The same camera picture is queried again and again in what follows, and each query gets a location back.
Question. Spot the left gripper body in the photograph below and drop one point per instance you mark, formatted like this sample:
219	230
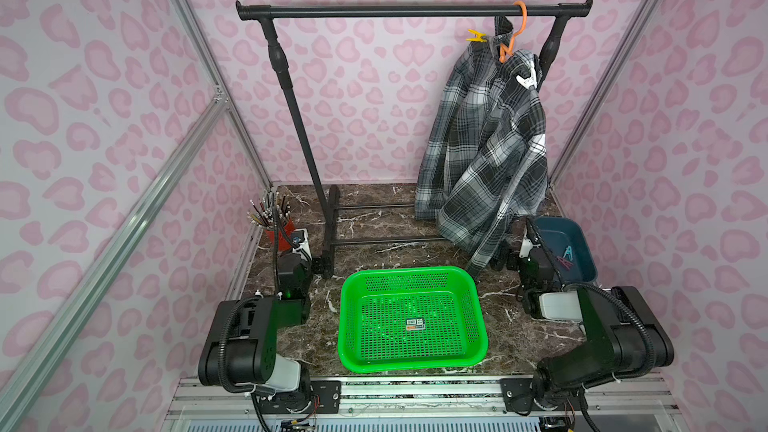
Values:
287	249

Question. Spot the black white plaid shirt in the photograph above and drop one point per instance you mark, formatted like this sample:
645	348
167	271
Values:
485	163

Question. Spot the white clothespin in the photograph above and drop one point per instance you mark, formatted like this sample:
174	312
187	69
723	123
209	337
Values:
529	82

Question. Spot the orange plastic hanger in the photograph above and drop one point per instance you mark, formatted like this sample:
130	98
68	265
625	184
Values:
506	49

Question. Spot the yellow clothespin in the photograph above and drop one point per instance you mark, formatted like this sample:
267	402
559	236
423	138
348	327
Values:
477	37

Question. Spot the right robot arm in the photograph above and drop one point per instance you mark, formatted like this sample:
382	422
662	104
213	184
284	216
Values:
623	338

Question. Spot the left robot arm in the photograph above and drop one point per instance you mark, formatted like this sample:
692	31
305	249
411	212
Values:
240	353

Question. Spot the pink clothespin in tray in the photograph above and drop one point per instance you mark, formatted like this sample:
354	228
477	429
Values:
564	262

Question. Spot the green clothespin in tray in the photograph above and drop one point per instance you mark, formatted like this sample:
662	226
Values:
568	254

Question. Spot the teal plastic tray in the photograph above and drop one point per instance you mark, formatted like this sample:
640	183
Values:
567	243

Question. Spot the red pen holder cup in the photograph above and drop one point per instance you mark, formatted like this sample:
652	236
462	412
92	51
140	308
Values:
272	213

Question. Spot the green plastic basket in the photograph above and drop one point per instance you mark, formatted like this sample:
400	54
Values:
375	305

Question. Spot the basket label sticker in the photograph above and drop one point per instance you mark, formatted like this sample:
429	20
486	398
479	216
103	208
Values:
415	324

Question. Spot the black clothes rack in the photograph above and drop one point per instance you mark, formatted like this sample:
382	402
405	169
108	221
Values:
329	199

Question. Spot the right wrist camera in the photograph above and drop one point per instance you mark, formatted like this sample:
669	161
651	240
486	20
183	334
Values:
526	247

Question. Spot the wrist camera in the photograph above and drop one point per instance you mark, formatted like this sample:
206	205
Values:
526	247
300	240

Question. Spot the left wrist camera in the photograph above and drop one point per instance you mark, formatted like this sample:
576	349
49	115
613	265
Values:
300	240

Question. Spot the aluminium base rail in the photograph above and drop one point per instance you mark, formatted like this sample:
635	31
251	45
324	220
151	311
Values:
436	403

